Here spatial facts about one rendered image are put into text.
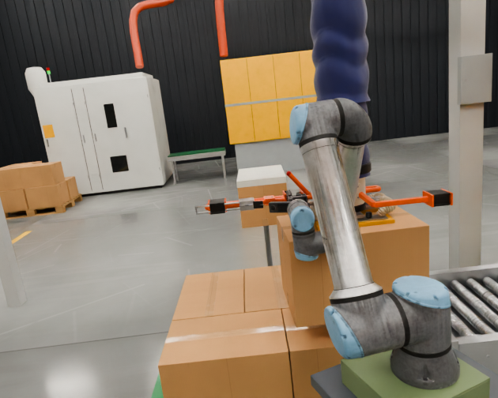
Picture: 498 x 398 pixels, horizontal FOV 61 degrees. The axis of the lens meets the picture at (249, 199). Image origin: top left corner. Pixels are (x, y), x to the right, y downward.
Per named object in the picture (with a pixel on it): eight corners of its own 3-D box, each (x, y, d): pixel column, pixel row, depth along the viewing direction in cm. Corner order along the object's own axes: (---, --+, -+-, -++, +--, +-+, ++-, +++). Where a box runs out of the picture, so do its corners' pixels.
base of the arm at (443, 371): (475, 371, 119) (474, 340, 117) (426, 399, 112) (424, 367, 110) (422, 339, 136) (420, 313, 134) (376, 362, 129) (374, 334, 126)
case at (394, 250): (393, 274, 225) (391, 202, 215) (429, 310, 186) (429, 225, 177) (282, 287, 222) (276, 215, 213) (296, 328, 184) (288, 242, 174)
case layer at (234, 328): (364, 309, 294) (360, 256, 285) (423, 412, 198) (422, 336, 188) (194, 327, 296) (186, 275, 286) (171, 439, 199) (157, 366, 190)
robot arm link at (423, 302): (464, 346, 115) (463, 289, 111) (406, 361, 113) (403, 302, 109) (431, 318, 130) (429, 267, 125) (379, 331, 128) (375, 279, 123)
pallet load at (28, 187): (82, 200, 867) (73, 156, 846) (63, 212, 768) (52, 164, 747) (24, 207, 865) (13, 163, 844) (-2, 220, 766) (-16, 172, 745)
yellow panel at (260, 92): (324, 159, 1016) (316, 53, 958) (333, 165, 928) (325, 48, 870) (233, 170, 1013) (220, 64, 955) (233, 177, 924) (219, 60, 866)
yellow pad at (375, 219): (386, 217, 193) (386, 206, 192) (395, 223, 184) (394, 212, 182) (314, 225, 193) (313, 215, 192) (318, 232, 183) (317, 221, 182)
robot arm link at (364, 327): (410, 352, 110) (341, 88, 122) (348, 368, 107) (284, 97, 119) (386, 343, 124) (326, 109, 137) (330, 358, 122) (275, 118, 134)
